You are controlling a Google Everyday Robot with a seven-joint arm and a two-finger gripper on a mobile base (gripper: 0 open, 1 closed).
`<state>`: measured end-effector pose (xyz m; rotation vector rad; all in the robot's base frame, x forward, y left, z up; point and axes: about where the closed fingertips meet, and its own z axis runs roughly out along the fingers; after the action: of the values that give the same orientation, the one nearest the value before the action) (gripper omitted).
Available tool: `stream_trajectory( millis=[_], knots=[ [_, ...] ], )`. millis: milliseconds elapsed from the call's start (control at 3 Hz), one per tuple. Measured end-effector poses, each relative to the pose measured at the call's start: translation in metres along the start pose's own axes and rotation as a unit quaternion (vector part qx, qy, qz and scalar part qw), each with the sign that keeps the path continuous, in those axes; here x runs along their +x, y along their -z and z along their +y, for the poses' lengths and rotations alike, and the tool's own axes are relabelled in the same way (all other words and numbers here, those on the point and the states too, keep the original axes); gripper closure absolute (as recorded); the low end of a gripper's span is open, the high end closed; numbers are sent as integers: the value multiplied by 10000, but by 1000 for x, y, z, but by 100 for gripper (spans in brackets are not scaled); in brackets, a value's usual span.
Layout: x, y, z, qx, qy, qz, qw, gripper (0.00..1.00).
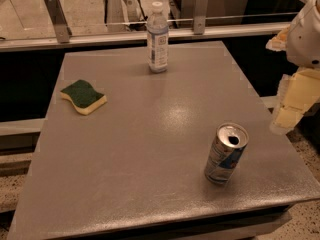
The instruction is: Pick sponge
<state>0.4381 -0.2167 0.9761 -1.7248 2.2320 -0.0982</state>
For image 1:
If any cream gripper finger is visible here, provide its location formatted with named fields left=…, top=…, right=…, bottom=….
left=269, top=67, right=320, bottom=135
left=266, top=26, right=289, bottom=52

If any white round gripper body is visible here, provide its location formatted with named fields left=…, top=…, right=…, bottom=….
left=286, top=0, right=320, bottom=68

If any green and yellow sponge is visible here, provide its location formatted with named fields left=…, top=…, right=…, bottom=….
left=60, top=80, right=107, bottom=116

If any silver blue drink can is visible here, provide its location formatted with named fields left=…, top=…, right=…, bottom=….
left=204, top=122, right=249, bottom=184

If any clear plastic water bottle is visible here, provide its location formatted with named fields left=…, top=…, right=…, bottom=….
left=147, top=1, right=169, bottom=73

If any right metal rail bracket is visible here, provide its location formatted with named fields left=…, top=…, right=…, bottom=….
left=193, top=0, right=208, bottom=35

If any metal rail bracket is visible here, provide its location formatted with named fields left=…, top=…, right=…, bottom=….
left=193, top=0, right=208, bottom=35
left=44, top=0, right=72, bottom=43

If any left metal rail bracket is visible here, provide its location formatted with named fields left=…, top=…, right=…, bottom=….
left=44, top=0, right=72, bottom=43

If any horizontal metal rail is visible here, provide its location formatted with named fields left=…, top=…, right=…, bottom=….
left=0, top=22, right=289, bottom=52

